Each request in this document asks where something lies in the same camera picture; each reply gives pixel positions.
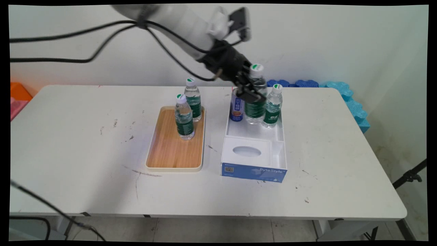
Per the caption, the white vented camera bracket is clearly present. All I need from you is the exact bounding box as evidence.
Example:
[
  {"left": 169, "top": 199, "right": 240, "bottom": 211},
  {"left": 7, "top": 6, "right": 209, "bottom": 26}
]
[{"left": 206, "top": 6, "right": 233, "bottom": 37}]

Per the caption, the black cable strap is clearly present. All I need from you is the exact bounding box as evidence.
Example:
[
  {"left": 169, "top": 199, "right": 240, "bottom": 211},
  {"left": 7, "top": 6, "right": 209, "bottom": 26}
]
[{"left": 136, "top": 13, "right": 150, "bottom": 30}]

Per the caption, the pink plastic bin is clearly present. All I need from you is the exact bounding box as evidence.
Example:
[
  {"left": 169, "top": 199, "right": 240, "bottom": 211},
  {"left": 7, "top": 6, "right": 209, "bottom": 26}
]
[{"left": 10, "top": 98, "right": 30, "bottom": 121}]

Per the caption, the clear green-label water bottle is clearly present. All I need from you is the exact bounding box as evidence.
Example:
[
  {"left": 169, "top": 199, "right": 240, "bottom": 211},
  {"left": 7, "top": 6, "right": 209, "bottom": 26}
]
[
  {"left": 174, "top": 94, "right": 195, "bottom": 141},
  {"left": 262, "top": 84, "right": 283, "bottom": 129},
  {"left": 244, "top": 64, "right": 268, "bottom": 125},
  {"left": 184, "top": 77, "right": 202, "bottom": 123}
]

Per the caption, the purple drink can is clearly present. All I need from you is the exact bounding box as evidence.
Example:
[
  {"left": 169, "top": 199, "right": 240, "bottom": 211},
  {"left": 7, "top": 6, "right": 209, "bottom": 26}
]
[{"left": 230, "top": 87, "right": 245, "bottom": 122}]

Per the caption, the black floor cable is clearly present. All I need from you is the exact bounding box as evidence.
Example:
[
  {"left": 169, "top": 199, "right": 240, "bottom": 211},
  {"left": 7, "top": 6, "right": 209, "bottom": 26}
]
[
  {"left": 10, "top": 180, "right": 107, "bottom": 242},
  {"left": 10, "top": 216, "right": 52, "bottom": 241}
]

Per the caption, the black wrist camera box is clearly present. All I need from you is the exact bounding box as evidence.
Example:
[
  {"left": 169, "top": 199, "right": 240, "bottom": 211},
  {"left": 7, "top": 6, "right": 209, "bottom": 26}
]
[{"left": 228, "top": 7, "right": 252, "bottom": 42}]

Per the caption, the light blue foam mat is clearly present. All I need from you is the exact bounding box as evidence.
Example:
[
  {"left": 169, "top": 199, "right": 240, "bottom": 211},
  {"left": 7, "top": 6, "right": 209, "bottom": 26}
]
[{"left": 319, "top": 81, "right": 371, "bottom": 134}]

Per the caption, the black tripod stand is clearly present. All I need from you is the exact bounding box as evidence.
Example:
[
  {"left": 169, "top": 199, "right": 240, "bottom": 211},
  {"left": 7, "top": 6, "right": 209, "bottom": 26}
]
[{"left": 392, "top": 159, "right": 427, "bottom": 190}]

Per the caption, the white organizer box blue label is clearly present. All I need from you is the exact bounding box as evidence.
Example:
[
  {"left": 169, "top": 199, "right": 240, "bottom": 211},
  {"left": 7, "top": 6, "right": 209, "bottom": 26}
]
[{"left": 221, "top": 98, "right": 288, "bottom": 183}]

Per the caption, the wooden tray with cream rim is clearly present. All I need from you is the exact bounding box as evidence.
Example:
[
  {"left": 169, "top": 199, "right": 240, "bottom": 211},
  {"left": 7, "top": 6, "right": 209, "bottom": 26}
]
[{"left": 146, "top": 106, "right": 206, "bottom": 172}]

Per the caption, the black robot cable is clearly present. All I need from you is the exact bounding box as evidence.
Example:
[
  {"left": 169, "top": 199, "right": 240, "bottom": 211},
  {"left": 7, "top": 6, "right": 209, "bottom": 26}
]
[
  {"left": 10, "top": 20, "right": 243, "bottom": 55},
  {"left": 10, "top": 21, "right": 224, "bottom": 82}
]

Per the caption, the grey table leg frame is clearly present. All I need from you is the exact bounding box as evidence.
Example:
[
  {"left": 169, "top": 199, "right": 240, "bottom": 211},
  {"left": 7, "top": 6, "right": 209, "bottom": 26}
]
[
  {"left": 311, "top": 219, "right": 416, "bottom": 242},
  {"left": 55, "top": 212, "right": 92, "bottom": 240}
]

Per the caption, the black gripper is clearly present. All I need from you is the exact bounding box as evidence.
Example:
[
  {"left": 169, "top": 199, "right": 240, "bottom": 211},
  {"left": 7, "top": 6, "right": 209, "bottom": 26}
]
[{"left": 197, "top": 40, "right": 266, "bottom": 104}]

